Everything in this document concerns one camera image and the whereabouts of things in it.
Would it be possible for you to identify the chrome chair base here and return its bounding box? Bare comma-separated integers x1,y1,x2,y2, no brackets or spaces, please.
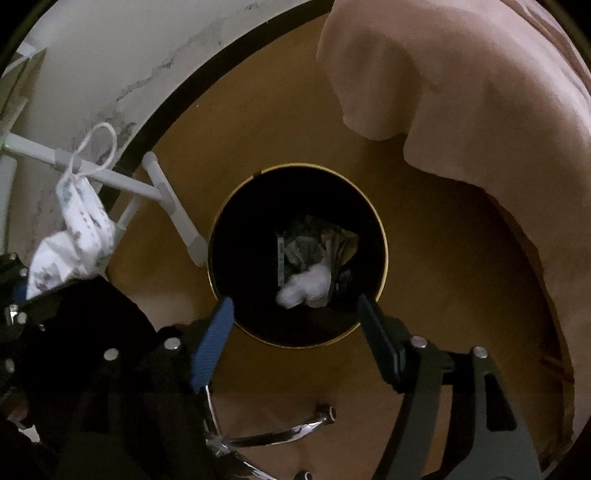
203,383,338,480

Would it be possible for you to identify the crumpled yellow wrapper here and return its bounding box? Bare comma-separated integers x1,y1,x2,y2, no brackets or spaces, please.
322,225,361,298

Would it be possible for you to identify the printed white face mask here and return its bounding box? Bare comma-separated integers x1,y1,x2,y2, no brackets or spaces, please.
56,122,118,273

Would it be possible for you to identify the crumpled white tissue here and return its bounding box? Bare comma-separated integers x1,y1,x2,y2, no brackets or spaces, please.
276,263,334,309

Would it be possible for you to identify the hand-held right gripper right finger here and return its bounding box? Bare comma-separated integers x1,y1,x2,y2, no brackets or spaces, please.
358,294,543,480

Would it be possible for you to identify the pink blanket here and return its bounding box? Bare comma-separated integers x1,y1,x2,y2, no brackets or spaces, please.
316,0,591,462

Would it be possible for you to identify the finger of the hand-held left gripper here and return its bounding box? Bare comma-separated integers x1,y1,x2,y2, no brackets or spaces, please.
0,252,30,303

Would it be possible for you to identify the black bin with gold rim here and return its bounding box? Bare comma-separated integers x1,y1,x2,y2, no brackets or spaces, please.
208,162,389,348

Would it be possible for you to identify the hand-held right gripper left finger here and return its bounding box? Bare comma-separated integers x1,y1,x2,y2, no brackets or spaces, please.
60,296,235,480

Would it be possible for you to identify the crumpled green wrapper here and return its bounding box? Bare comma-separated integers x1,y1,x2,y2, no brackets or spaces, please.
276,217,326,287

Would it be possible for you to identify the white tube rack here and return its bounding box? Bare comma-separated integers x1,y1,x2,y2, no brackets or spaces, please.
0,134,209,268

